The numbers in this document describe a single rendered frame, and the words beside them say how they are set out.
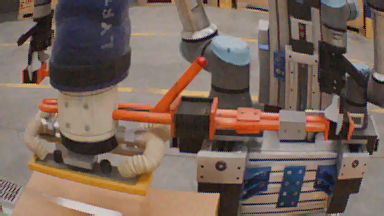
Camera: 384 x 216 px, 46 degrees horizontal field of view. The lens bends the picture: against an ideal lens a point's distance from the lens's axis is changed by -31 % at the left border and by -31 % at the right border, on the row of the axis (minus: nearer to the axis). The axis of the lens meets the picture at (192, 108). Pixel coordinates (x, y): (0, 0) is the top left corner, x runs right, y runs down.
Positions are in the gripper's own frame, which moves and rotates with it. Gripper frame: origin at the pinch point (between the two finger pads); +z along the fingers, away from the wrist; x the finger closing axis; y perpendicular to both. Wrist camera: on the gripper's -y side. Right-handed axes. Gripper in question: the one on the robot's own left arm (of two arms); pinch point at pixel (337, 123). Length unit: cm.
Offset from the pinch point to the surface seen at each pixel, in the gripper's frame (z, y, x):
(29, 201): 31, 85, 7
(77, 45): -18, 59, 12
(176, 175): 125, 70, -207
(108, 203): 31, 59, -6
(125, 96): 125, 130, -329
